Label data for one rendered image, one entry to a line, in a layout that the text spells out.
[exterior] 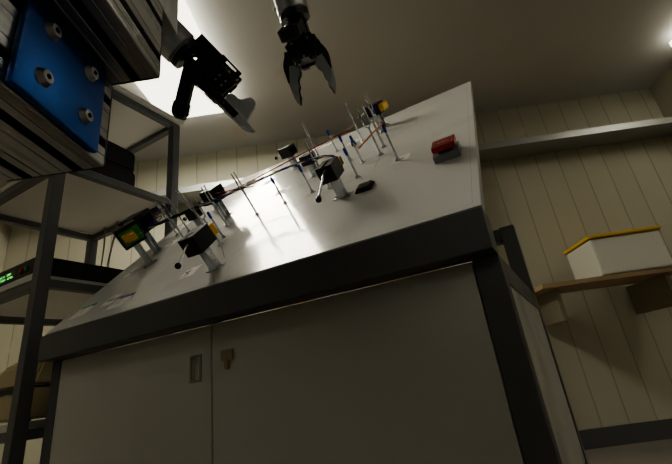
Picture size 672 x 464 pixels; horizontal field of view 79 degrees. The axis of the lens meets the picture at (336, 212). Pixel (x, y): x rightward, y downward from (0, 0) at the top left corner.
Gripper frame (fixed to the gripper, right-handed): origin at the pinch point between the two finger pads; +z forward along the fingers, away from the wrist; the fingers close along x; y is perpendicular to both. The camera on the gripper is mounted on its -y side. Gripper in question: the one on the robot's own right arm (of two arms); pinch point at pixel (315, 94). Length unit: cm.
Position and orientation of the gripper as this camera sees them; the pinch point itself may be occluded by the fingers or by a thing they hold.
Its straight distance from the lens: 98.7
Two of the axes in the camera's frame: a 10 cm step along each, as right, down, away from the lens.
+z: 2.8, 9.6, 0.2
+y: 2.0, -0.8, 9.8
